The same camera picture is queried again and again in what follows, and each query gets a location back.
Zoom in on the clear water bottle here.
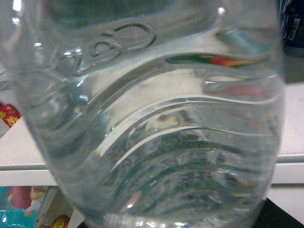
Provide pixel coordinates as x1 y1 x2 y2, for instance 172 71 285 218
0 0 285 228

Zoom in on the red sauce pouch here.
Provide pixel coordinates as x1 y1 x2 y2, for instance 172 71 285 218
0 104 21 128

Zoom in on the teal sweet potato noodle bag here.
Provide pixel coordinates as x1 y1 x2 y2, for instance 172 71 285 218
0 186 48 228

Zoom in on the blue can upper right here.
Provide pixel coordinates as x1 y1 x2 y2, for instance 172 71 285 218
278 0 304 58

